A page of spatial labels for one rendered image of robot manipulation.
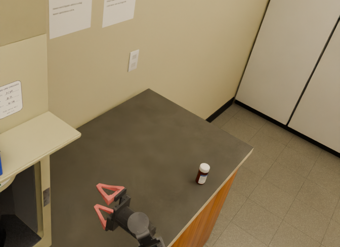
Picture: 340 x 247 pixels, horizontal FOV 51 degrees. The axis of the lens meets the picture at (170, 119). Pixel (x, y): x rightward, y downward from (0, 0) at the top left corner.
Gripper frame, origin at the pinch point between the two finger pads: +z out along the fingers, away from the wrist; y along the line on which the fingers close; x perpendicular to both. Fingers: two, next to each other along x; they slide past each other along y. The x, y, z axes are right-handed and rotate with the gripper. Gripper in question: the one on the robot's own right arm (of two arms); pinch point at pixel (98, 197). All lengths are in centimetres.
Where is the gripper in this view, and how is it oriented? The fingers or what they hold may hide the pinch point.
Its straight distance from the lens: 109.5
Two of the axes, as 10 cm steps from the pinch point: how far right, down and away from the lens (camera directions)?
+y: 2.0, -7.7, -6.1
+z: -8.0, -4.8, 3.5
